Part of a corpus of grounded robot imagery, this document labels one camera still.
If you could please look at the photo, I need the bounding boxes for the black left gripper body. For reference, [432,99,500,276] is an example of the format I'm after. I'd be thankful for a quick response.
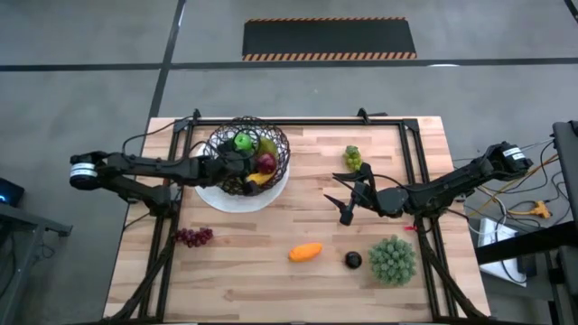
[193,153,252,187]

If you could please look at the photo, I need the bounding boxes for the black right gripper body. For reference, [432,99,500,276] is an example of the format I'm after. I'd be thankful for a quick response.
[351,162,384,217]

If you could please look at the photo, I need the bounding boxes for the yellow banana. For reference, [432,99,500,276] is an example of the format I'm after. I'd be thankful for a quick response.
[245,170,275,186]

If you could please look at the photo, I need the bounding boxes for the green grape bunch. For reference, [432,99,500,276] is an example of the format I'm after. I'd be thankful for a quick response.
[343,144,364,172]

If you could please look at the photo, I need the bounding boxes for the bright green apple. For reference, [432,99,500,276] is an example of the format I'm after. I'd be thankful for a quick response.
[233,132,255,153]

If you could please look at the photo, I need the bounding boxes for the dark red apple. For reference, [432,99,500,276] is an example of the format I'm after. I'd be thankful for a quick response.
[256,152,278,175]

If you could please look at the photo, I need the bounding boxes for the orange plastic pepper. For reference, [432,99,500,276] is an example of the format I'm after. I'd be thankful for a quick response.
[287,242,324,264]

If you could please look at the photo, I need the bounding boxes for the white plate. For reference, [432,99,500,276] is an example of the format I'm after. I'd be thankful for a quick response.
[193,144,290,214]

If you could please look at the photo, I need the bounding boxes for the dark purple plum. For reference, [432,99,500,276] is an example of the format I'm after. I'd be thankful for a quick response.
[344,250,363,270]

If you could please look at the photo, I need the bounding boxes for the green spiky round plant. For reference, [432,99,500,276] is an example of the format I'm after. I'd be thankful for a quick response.
[368,234,417,287]

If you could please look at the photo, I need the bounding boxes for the purple grape bunch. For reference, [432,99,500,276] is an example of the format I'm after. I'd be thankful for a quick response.
[173,227,214,248]

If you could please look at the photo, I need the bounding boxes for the black hazard-striped floor mat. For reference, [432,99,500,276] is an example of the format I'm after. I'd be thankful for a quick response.
[241,16,417,62]

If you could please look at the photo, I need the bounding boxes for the grey metal desk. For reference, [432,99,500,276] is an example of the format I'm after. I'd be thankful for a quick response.
[0,202,73,325]

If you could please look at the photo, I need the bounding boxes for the black device blue light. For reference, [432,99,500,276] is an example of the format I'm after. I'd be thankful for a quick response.
[0,177,26,209]

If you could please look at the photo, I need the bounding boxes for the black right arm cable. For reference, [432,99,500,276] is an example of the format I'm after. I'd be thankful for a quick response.
[372,172,437,187]

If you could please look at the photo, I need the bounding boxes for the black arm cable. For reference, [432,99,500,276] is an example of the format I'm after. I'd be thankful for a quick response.
[120,116,195,154]
[372,172,437,187]

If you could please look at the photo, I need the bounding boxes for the dark woven wire basket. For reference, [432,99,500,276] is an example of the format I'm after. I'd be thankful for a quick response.
[205,116,292,198]

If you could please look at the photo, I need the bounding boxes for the black metal table frame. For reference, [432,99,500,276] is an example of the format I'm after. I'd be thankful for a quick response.
[101,115,491,324]

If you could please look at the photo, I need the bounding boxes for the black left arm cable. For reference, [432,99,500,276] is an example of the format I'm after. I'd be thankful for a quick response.
[120,116,195,154]

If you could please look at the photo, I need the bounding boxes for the orange cable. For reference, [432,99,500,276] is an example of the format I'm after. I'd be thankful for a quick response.
[469,153,562,217]

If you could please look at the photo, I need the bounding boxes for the black side workstation frame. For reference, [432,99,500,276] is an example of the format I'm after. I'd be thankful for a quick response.
[473,119,578,325]

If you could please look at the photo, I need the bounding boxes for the yellow cable connector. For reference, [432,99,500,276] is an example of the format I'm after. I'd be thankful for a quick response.
[509,200,552,220]

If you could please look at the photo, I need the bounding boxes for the grey cable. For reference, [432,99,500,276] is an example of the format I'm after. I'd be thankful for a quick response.
[518,138,555,153]

